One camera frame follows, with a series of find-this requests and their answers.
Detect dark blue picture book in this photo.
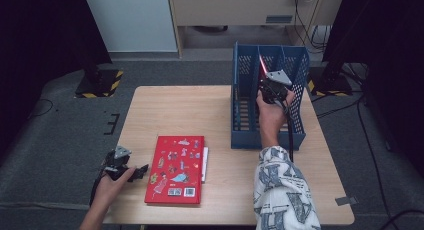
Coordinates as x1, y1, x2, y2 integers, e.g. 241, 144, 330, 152
233, 84, 242, 133

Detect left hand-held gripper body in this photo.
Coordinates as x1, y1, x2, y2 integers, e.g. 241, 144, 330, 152
103, 145, 134, 182

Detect black stand with striped base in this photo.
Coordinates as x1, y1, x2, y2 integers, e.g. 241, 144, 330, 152
306, 61, 354, 98
74, 56, 124, 99

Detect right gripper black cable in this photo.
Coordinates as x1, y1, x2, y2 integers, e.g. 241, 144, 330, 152
271, 89, 295, 163

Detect white cabinet panel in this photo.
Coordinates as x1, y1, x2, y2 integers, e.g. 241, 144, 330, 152
82, 0, 178, 53

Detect beige wooden desk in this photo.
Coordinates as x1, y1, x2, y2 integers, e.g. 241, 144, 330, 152
166, 0, 344, 59

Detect blue plastic file rack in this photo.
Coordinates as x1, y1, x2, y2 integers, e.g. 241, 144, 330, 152
230, 41, 310, 151

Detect white book with green leaf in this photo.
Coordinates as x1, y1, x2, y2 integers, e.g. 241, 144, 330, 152
200, 146, 210, 184

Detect person's right hand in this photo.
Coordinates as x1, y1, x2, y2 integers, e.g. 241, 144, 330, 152
255, 91, 296, 135

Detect thin black floor cable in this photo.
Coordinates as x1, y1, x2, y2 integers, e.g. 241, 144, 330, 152
31, 98, 54, 118

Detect grey tape piece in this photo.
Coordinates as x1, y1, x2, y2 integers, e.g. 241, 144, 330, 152
334, 196, 359, 207

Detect black curtain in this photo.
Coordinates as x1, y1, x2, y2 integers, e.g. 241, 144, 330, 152
0, 0, 113, 158
321, 0, 424, 178

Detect long black floor cable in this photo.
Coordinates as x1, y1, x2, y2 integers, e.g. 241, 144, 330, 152
356, 98, 392, 230

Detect grey label on desk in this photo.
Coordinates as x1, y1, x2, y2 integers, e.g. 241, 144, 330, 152
265, 14, 294, 25

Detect short black floor cable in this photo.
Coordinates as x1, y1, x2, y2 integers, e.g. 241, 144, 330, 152
316, 99, 362, 119

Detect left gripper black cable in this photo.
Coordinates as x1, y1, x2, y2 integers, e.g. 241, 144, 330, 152
89, 152, 112, 207

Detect hanging black cables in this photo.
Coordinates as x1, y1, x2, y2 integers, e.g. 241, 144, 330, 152
292, 0, 332, 54

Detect curved black floor cable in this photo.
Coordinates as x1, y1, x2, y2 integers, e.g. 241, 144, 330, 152
379, 208, 424, 230

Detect person's left hand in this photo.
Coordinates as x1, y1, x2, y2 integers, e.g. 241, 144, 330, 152
93, 167, 136, 204

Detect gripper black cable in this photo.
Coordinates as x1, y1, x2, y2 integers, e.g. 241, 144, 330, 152
89, 152, 112, 207
271, 89, 295, 163

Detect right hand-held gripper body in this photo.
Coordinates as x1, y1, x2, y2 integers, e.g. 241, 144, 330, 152
259, 69, 293, 105

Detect black tape floor mark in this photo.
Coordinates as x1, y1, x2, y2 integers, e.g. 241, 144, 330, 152
103, 113, 121, 136

